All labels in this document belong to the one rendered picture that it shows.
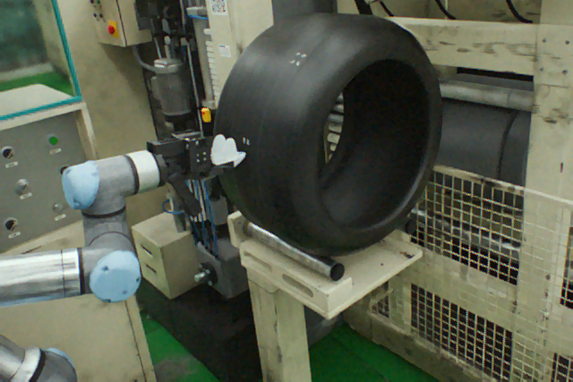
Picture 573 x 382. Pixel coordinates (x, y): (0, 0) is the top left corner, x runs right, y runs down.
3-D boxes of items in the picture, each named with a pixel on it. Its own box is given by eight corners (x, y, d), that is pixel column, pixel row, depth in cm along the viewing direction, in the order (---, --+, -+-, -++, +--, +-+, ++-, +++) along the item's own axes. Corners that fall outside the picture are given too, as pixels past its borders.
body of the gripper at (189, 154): (216, 136, 104) (159, 148, 96) (218, 178, 107) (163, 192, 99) (195, 128, 109) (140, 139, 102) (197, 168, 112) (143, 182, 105)
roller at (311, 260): (244, 235, 154) (243, 222, 152) (257, 229, 156) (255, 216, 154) (332, 284, 128) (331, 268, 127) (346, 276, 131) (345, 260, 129)
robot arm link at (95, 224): (89, 284, 93) (81, 226, 89) (85, 253, 102) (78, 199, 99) (136, 275, 96) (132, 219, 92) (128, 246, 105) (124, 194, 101)
